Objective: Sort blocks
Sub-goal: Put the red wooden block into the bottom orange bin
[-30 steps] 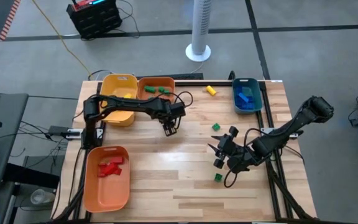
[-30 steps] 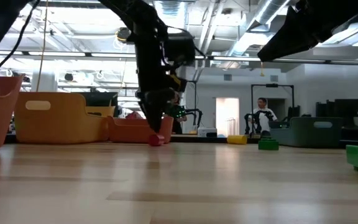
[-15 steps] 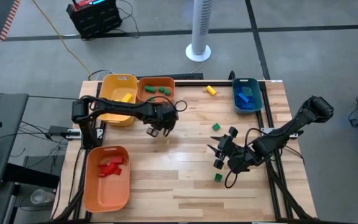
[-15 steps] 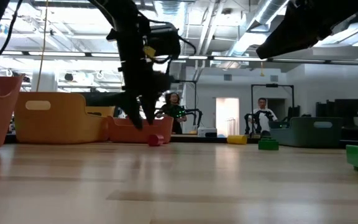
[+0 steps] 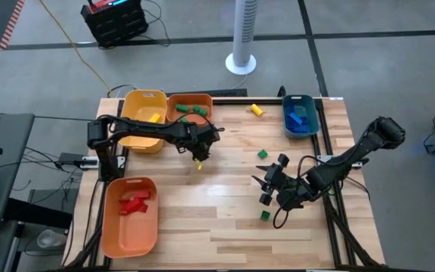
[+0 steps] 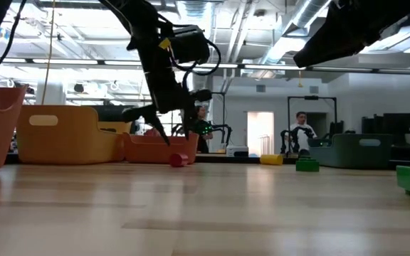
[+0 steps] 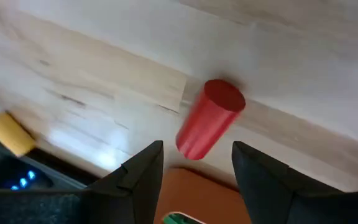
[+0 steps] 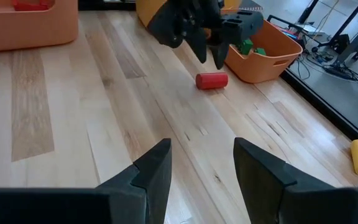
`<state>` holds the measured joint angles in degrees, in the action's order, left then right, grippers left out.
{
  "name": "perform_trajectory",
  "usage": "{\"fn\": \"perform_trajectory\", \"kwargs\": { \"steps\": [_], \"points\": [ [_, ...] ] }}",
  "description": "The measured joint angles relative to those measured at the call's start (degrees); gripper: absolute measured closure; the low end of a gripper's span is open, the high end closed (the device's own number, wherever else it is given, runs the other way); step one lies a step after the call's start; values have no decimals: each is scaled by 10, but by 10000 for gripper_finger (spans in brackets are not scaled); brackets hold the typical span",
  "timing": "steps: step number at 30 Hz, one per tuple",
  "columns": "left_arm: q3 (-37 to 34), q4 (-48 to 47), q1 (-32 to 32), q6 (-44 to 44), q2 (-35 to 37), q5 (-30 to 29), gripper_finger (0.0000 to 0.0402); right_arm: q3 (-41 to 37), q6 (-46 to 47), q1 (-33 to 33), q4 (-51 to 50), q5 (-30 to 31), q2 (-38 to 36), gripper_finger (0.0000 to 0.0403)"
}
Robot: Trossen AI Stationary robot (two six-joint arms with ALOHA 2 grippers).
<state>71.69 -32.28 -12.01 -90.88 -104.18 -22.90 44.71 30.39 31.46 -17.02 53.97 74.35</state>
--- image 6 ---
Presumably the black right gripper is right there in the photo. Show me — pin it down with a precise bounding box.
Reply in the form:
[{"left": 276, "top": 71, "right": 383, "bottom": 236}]
[{"left": 293, "top": 0, "right": 410, "bottom": 69}]

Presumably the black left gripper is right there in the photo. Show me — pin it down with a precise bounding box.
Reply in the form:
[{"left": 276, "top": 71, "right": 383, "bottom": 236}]
[{"left": 122, "top": 70, "right": 197, "bottom": 146}]

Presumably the yellow cylinder wooden block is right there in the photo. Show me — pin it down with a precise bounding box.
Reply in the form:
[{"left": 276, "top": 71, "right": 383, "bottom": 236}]
[{"left": 260, "top": 154, "right": 284, "bottom": 166}]

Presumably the person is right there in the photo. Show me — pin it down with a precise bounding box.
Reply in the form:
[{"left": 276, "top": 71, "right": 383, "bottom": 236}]
[
  {"left": 289, "top": 111, "right": 318, "bottom": 156},
  {"left": 194, "top": 105, "right": 214, "bottom": 154}
]

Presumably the small orange plastic bin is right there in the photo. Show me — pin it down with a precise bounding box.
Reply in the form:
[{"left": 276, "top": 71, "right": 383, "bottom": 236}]
[{"left": 122, "top": 132, "right": 200, "bottom": 165}]

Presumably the red cylinder wooden block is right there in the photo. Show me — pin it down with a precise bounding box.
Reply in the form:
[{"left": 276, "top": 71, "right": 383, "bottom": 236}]
[{"left": 169, "top": 152, "right": 189, "bottom": 169}]

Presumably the white box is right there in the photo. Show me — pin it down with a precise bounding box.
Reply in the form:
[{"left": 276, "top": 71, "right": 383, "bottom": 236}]
[{"left": 226, "top": 144, "right": 249, "bottom": 158}]

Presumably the black rectangular case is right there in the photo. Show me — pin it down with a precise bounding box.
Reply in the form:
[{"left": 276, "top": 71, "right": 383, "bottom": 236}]
[{"left": 94, "top": 105, "right": 137, "bottom": 124}]

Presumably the black equipment rack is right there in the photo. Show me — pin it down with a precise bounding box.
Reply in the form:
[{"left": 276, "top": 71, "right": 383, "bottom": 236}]
[{"left": 361, "top": 112, "right": 410, "bottom": 146}]

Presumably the dark green plastic bin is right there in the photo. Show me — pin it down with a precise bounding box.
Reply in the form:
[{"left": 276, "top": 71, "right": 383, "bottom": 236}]
[{"left": 307, "top": 133, "right": 394, "bottom": 169}]

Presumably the yellow plastic bin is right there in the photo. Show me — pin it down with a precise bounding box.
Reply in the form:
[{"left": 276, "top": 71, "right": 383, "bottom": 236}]
[{"left": 16, "top": 105, "right": 132, "bottom": 166}]

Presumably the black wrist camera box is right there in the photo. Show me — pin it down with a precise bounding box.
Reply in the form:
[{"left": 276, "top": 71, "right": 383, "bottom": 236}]
[{"left": 190, "top": 89, "right": 214, "bottom": 102}]

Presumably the black gantry frame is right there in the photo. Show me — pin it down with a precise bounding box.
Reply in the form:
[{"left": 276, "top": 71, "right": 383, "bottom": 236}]
[{"left": 286, "top": 95, "right": 338, "bottom": 157}]

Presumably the grey horizontal frame bar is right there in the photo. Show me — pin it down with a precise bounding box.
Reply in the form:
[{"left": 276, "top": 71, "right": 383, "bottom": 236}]
[{"left": 307, "top": 65, "right": 410, "bottom": 76}]

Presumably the black camera cable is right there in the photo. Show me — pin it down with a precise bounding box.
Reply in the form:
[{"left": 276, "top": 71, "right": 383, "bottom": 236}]
[{"left": 171, "top": 37, "right": 223, "bottom": 93}]

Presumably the yellow hanging cable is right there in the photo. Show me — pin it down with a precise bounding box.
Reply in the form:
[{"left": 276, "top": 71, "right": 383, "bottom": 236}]
[{"left": 41, "top": 0, "right": 56, "bottom": 106}]

